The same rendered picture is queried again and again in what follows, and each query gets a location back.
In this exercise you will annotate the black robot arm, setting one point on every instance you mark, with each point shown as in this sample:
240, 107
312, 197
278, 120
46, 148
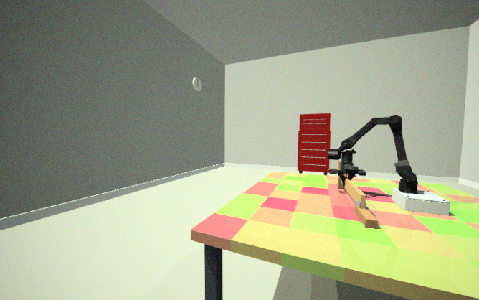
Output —
409, 182

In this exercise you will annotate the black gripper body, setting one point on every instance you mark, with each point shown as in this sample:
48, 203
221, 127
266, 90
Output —
341, 172

